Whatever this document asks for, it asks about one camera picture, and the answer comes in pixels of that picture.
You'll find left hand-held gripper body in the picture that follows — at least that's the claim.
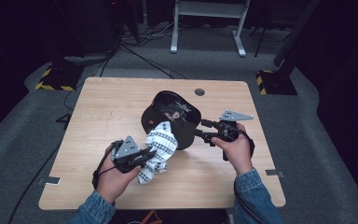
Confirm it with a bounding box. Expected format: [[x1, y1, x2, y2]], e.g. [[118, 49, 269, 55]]
[[110, 134, 150, 175]]

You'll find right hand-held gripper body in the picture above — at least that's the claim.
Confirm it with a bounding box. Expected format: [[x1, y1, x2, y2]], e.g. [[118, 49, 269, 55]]
[[213, 109, 255, 161]]

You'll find white checkered cloth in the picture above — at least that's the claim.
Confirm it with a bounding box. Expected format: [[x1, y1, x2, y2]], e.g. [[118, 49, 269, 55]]
[[136, 120, 179, 185]]

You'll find person's right hand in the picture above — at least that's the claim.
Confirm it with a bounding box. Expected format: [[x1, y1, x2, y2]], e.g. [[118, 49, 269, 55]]
[[210, 123, 255, 176]]

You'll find person's left hand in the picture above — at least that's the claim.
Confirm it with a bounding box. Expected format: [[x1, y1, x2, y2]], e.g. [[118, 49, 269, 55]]
[[96, 144, 142, 204]]

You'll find grey tape strip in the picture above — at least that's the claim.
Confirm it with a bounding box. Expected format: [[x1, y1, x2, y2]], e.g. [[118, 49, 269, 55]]
[[265, 168, 284, 178]]

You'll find yellow black striped base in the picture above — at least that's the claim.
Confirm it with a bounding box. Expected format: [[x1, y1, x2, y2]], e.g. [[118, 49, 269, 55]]
[[255, 69, 298, 96], [34, 62, 86, 91]]

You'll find black table foot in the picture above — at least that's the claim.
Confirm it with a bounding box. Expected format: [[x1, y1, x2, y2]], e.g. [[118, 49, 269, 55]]
[[55, 112, 73, 131]]

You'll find black tripod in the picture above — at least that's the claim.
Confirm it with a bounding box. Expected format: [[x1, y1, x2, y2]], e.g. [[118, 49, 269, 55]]
[[250, 24, 293, 59]]

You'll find black slanted pole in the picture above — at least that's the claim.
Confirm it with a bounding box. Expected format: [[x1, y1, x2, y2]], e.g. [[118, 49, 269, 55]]
[[273, 0, 321, 68]]

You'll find dark equipment stand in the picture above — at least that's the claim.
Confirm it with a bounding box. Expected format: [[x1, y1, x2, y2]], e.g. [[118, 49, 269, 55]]
[[50, 0, 121, 67]]

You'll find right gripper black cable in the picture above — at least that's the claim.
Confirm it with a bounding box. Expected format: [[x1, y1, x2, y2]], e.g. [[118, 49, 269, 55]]
[[238, 129, 256, 161]]

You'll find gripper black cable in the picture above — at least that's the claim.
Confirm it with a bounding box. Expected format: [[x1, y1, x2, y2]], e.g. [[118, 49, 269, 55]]
[[91, 139, 120, 190], [238, 129, 256, 161]]

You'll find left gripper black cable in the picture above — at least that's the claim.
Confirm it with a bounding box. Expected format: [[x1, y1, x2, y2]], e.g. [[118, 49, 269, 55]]
[[91, 139, 120, 190]]

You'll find orange strap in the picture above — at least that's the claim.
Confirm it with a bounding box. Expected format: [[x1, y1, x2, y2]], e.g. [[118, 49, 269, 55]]
[[139, 209, 164, 224]]

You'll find black floor cable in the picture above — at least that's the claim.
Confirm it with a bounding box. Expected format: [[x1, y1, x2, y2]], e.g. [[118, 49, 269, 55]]
[[119, 43, 188, 80]]

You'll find white floor cable bundle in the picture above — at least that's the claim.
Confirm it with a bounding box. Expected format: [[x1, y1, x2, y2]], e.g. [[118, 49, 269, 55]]
[[120, 18, 183, 41]]

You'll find white desk frame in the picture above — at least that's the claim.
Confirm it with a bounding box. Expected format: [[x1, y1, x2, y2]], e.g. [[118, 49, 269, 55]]
[[170, 0, 252, 58]]

